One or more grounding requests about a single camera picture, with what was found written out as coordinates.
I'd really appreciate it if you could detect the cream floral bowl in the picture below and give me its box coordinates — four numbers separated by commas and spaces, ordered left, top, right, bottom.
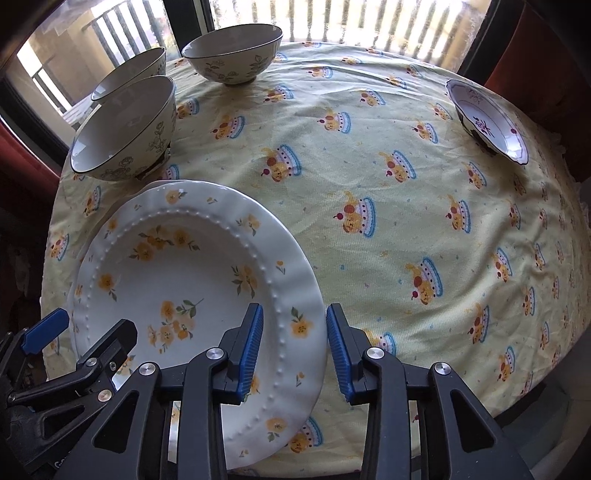
70, 75, 177, 182
90, 46, 167, 102
181, 21, 284, 86

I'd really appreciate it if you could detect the yellow printed tablecloth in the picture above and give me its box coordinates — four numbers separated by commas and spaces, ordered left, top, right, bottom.
39, 41, 587, 476

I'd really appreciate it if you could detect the small purple-flowered dish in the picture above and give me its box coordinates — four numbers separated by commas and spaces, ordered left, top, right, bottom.
445, 78, 529, 166

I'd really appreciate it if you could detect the balcony railing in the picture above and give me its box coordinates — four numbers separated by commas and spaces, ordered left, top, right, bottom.
32, 0, 492, 112

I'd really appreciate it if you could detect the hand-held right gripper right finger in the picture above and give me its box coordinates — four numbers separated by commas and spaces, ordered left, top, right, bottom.
325, 303, 550, 480

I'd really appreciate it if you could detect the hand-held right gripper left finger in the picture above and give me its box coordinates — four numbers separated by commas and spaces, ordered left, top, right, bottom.
25, 302, 265, 480

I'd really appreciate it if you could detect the dark window frame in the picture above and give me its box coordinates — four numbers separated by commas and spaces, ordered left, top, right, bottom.
0, 0, 522, 167

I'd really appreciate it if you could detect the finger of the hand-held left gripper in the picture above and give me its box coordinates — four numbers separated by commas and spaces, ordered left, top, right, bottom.
8, 319, 138, 411
0, 308, 70, 370

